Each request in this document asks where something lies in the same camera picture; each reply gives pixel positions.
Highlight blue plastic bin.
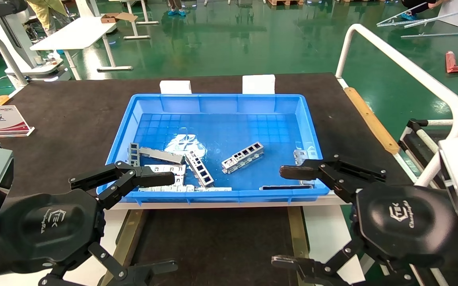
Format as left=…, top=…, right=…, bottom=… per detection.
left=96, top=94, right=330, bottom=205

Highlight long wooden strip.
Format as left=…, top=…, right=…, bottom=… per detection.
left=344, top=87, right=400, bottom=155

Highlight white table frame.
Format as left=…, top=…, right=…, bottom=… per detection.
left=109, top=0, right=160, bottom=40

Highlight person in yellow coat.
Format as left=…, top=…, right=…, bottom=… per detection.
left=26, top=0, right=74, bottom=36

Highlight person with blue shoe covers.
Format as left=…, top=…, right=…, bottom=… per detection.
left=167, top=0, right=188, bottom=16

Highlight crouching person in black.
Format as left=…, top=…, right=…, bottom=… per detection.
left=401, top=0, right=448, bottom=20

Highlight small white foam block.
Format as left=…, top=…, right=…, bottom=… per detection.
left=160, top=81, right=192, bottom=95

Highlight white table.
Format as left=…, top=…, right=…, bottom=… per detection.
left=30, top=16, right=134, bottom=81

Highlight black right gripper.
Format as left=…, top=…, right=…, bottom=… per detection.
left=271, top=155, right=458, bottom=286

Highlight silver metal part square holes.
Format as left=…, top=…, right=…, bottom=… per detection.
left=184, top=152, right=215, bottom=188
left=222, top=142, right=264, bottom=174

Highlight silver notched metal part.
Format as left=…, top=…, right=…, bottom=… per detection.
left=294, top=150, right=317, bottom=186

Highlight long silver metal part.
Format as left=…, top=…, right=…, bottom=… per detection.
left=138, top=185, right=231, bottom=192

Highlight white machine column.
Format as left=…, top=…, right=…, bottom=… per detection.
left=0, top=0, right=70, bottom=86

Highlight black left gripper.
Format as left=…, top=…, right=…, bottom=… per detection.
left=0, top=160, right=179, bottom=286

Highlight open cardboard box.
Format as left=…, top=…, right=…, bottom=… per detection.
left=101, top=12, right=138, bottom=23

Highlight aluminium rail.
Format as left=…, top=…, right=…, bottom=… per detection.
left=377, top=2, right=428, bottom=27
left=402, top=6, right=458, bottom=28
left=401, top=30, right=458, bottom=38

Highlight white tube railing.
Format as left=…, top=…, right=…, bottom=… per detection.
left=335, top=24, right=458, bottom=187

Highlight grey ladder-shaped metal part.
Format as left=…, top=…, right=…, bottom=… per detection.
left=129, top=143, right=140, bottom=167

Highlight grey curved tube railing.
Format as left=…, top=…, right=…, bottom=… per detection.
left=0, top=32, right=29, bottom=89

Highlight black container with brass edges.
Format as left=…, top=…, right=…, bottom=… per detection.
left=110, top=207, right=313, bottom=286

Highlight black cart with white tube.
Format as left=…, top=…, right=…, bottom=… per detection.
left=398, top=118, right=458, bottom=179

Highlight black felt table mat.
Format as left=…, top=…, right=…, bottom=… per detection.
left=0, top=73, right=418, bottom=201

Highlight large white foam block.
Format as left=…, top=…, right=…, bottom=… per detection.
left=242, top=75, right=276, bottom=95

